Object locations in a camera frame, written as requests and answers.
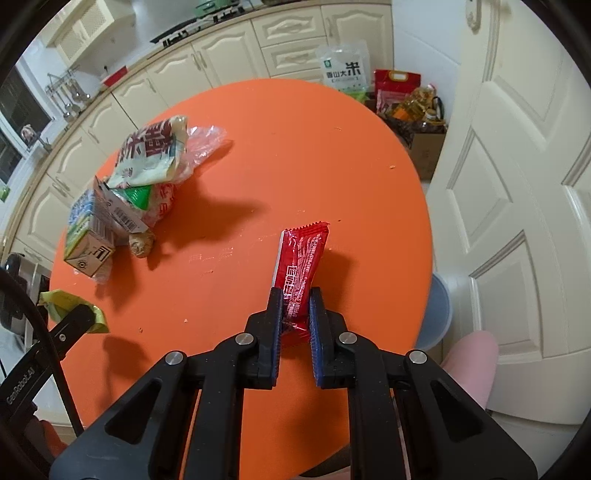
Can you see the white and green rice bag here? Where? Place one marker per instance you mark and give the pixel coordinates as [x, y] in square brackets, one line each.
[344, 69]

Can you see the green and white drink carton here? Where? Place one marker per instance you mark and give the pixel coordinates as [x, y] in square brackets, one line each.
[87, 240]

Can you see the pale blue trash bin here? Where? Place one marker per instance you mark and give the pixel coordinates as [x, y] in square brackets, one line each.
[436, 314]

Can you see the red snack wrapper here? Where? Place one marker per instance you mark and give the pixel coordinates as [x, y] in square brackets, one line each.
[300, 263]

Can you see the white panelled door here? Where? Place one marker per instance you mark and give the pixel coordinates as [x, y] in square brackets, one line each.
[508, 184]

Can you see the white and red printed bag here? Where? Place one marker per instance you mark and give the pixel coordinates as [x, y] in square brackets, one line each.
[147, 147]

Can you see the cream wall cabinet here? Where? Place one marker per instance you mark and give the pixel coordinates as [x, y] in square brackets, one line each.
[87, 27]

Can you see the piece of ginger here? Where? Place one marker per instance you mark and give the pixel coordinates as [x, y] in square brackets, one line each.
[141, 244]

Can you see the metal utensil rack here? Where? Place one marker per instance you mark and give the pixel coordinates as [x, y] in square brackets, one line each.
[69, 99]

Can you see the red and white plastic bag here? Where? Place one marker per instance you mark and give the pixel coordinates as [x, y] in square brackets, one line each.
[164, 201]

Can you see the green cooking pot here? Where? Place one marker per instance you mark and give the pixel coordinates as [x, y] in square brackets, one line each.
[217, 4]

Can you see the brown cardboard box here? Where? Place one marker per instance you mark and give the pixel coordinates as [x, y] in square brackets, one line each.
[427, 152]

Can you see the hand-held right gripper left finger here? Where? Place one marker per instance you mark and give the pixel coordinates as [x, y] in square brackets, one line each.
[277, 327]

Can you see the green and white packet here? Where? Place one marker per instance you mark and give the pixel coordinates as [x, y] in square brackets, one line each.
[136, 196]

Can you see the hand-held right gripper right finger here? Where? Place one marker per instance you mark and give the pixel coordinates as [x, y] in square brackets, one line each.
[316, 332]

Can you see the dark kitchen window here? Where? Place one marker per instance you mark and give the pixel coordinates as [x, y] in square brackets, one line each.
[23, 110]

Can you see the person's pink trouser leg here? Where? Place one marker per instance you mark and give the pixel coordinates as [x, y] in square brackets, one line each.
[471, 364]

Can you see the clear crumpled plastic wrap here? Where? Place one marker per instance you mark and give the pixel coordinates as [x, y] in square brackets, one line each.
[205, 141]

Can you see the black gas stove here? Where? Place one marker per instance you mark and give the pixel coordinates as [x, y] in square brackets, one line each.
[184, 33]

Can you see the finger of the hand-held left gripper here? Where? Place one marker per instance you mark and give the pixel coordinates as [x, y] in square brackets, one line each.
[69, 327]

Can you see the red container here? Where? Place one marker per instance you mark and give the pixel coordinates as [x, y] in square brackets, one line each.
[115, 77]

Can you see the yellow-green wrapper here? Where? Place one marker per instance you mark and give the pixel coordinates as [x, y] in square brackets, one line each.
[60, 300]

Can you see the yellow oil bottle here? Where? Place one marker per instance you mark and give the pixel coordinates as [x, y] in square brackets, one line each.
[413, 104]

